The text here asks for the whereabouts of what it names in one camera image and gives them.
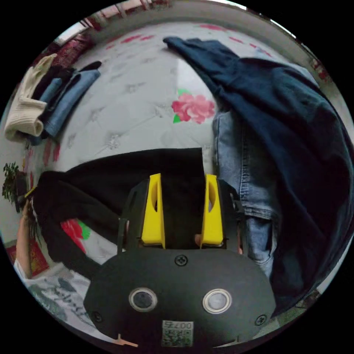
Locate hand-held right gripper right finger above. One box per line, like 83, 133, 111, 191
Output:
200, 174, 223, 247

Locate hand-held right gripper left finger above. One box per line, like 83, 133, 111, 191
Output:
141, 173, 166, 249

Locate black pants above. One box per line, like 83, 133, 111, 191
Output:
32, 147, 214, 280

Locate person's left forearm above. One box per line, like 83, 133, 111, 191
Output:
16, 220, 38, 279

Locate person's left hand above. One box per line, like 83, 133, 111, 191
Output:
21, 199, 33, 223

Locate potted green plant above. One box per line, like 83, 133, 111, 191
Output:
2, 162, 29, 213

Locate pile of clothes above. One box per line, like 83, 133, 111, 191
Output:
4, 53, 102, 145
163, 36, 354, 317

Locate person's body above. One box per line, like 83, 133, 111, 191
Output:
13, 258, 97, 334

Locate bed with white flowered quilt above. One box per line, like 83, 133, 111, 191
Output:
0, 21, 337, 280

